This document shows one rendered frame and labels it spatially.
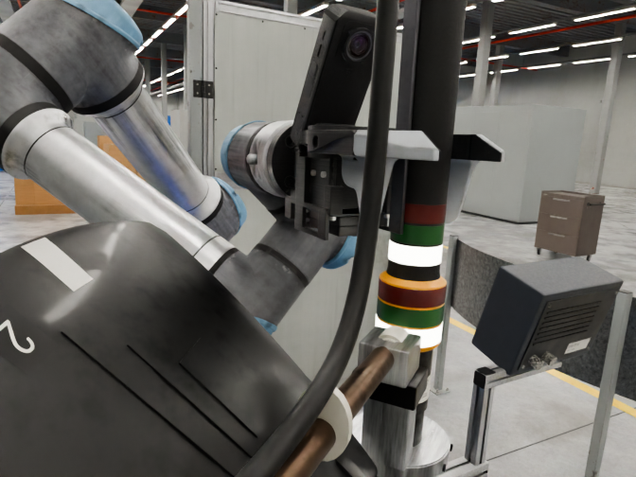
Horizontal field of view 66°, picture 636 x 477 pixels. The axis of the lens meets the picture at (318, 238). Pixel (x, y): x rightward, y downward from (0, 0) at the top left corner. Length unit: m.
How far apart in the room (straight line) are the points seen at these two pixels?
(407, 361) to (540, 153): 10.10
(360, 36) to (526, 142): 9.76
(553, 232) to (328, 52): 7.04
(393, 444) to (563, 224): 6.99
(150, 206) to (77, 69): 0.21
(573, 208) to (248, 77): 5.63
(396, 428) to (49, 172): 0.45
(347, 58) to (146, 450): 0.29
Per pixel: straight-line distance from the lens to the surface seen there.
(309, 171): 0.38
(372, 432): 0.33
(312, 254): 0.54
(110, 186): 0.58
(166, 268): 0.31
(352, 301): 0.22
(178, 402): 0.26
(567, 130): 10.88
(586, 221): 7.25
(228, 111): 2.15
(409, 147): 0.27
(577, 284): 1.07
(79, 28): 0.69
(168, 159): 0.82
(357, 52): 0.39
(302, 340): 2.52
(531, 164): 10.18
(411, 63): 0.30
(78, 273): 0.27
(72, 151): 0.61
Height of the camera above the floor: 1.49
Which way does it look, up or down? 12 degrees down
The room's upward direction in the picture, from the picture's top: 3 degrees clockwise
